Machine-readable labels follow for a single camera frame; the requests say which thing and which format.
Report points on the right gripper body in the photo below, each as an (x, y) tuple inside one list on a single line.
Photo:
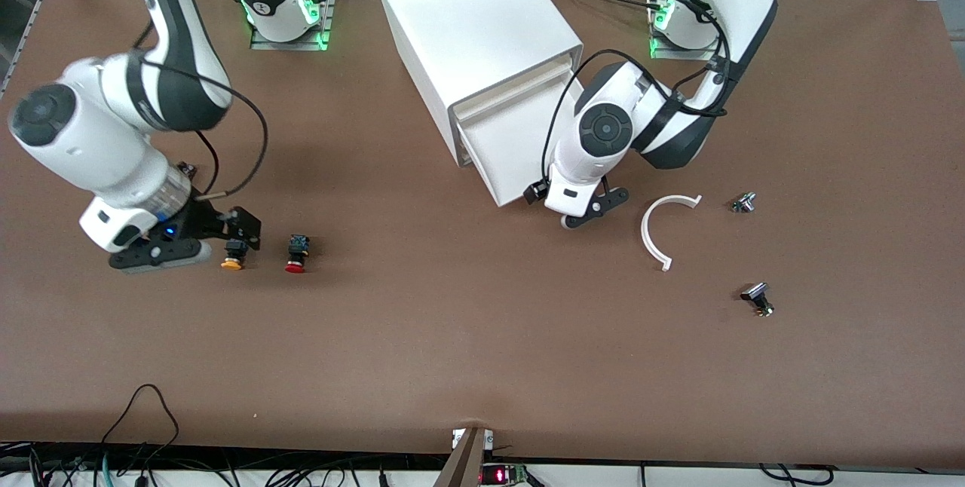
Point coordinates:
[(207, 220)]

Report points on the red push button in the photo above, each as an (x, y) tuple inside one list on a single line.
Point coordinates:
[(296, 253)]

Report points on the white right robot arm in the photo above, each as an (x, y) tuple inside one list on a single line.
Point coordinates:
[(83, 133)]

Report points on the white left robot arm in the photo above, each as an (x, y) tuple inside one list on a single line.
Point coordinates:
[(603, 129)]

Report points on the yellow push button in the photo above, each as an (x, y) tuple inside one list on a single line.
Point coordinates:
[(232, 261)]

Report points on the white drawer cabinet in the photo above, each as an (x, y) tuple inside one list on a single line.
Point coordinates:
[(467, 19)]

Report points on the small black contact block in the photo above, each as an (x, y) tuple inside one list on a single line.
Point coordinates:
[(188, 169)]

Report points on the white curved plastic arc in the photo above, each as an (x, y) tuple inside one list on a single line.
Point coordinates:
[(647, 234)]

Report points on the device with red display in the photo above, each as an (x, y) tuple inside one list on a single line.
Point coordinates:
[(501, 475)]

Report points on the silver knob switch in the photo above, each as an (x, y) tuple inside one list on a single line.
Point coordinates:
[(743, 203)]

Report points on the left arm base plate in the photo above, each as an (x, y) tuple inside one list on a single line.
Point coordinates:
[(678, 53)]

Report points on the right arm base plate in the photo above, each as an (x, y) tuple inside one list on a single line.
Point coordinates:
[(264, 44)]

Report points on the black key switch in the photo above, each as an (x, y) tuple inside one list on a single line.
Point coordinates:
[(758, 297)]

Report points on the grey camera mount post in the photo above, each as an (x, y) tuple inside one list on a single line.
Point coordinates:
[(464, 460)]

